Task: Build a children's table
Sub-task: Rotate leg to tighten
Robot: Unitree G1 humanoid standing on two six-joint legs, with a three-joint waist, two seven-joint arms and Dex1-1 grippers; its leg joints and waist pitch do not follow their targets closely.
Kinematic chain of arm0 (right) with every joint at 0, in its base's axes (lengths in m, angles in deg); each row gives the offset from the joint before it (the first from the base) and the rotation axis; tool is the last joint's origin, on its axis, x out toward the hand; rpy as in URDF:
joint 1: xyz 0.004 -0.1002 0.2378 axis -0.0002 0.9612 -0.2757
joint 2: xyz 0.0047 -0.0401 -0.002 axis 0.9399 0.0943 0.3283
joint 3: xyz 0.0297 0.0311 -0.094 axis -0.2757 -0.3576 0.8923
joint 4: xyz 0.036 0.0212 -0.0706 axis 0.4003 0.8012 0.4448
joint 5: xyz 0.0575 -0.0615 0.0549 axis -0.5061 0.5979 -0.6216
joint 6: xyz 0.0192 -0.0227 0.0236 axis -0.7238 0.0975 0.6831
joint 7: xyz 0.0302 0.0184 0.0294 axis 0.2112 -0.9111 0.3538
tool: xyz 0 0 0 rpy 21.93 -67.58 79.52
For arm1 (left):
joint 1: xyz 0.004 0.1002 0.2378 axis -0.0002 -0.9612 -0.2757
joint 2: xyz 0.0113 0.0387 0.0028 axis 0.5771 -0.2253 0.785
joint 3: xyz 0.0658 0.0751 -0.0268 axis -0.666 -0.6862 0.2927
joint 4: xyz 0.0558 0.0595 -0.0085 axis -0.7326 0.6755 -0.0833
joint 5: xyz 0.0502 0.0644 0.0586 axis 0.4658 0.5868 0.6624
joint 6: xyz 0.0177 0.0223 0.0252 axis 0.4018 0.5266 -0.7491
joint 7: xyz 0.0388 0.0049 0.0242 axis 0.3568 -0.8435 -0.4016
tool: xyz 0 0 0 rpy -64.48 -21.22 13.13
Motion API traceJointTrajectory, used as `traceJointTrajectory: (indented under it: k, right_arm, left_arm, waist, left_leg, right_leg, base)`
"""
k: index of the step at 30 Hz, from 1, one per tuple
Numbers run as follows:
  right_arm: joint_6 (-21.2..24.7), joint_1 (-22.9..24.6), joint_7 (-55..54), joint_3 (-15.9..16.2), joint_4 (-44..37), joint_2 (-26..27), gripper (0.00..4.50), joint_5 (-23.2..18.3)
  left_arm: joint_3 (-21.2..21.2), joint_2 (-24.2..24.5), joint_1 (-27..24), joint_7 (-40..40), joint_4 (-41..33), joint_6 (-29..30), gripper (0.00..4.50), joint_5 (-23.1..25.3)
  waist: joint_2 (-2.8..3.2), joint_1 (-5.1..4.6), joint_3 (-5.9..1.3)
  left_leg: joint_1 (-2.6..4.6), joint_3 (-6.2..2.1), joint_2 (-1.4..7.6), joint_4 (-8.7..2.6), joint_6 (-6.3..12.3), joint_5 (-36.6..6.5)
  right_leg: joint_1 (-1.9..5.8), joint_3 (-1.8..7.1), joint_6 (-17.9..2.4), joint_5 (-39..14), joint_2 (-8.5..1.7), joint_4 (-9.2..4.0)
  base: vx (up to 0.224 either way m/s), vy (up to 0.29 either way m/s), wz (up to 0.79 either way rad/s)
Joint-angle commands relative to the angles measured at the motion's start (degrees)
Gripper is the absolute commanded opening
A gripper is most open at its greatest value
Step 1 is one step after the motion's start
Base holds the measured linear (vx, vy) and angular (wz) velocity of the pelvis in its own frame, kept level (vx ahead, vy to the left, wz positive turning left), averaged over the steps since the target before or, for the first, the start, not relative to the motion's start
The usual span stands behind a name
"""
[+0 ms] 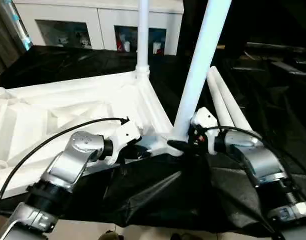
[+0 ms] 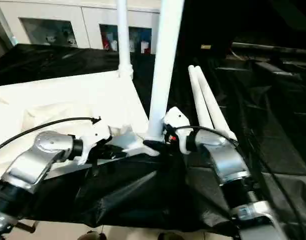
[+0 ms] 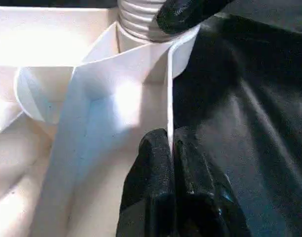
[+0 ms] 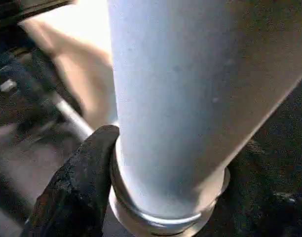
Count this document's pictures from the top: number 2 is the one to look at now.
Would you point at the white plastic table top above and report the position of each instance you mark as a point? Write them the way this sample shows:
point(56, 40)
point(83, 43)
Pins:
point(68, 100)

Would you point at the grey curtain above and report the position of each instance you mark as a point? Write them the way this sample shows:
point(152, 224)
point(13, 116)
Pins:
point(0, 30)

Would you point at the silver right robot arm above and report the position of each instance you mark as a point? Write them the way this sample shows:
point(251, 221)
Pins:
point(225, 157)

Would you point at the teal patterned hanging cloth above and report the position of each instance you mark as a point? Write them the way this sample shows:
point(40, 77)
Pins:
point(14, 40)

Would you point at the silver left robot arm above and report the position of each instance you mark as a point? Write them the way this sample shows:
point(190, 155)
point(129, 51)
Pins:
point(43, 155)

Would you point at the white cabinet with glass doors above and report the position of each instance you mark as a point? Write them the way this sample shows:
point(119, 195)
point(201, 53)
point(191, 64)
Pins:
point(80, 15)

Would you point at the black mat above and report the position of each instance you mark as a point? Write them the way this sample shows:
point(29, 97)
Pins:
point(143, 195)

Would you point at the red object behind glass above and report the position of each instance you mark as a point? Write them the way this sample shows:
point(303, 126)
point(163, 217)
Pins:
point(106, 43)

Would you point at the white plastic table leg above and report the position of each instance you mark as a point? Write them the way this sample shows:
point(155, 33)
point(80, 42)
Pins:
point(165, 62)
point(215, 105)
point(198, 95)
point(123, 37)

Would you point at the small tan label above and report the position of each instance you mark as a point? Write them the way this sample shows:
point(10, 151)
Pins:
point(206, 46)

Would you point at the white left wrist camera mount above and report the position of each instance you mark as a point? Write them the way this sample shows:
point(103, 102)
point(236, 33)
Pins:
point(98, 136)

